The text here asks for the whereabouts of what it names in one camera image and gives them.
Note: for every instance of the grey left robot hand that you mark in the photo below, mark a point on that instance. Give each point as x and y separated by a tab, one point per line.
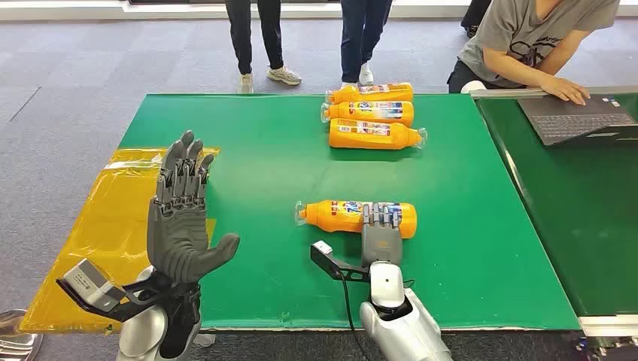
177	239

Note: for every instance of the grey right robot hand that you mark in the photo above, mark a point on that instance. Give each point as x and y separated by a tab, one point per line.
381	244

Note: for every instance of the orange bottle with clear cap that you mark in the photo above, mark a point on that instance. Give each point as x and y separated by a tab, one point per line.
349	94
344	112
331	216
369	140

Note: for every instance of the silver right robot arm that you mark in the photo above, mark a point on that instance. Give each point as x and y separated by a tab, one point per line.
404	329

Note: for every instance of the yellow plastic sheet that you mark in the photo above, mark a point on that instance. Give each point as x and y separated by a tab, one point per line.
109	234

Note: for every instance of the large green table mat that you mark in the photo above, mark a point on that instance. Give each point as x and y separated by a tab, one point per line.
279	174

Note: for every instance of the white rounded object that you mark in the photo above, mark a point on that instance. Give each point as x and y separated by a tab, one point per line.
472	87

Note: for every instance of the shiny metal base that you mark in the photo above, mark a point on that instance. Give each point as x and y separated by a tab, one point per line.
17	339

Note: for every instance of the dark green table surface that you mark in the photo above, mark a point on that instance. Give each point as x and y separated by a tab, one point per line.
583	214

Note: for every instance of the standing person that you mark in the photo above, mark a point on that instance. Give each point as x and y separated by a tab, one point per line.
476	17
359	35
244	35

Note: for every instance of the dark grey laptop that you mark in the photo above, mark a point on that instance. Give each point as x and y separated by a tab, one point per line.
573	122

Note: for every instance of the person's hand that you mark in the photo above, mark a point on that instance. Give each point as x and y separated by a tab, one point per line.
565	89

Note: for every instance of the seated person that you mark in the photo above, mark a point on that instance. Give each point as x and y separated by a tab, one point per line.
513	35

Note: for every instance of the black right camera bracket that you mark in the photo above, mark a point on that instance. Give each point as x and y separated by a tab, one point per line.
331	266

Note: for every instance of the black camera bracket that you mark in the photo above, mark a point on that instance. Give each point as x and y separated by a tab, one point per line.
331	266
142	296

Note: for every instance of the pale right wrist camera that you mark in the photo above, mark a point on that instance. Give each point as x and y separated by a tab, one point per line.
323	247

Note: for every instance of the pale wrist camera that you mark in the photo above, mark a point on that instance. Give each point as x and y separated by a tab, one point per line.
89	286
323	247

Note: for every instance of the black left camera bracket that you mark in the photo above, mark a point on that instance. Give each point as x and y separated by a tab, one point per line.
142	296

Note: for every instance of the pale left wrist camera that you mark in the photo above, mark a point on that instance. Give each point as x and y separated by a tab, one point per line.
89	286

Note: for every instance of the white table edge rail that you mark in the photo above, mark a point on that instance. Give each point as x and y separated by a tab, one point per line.
610	326

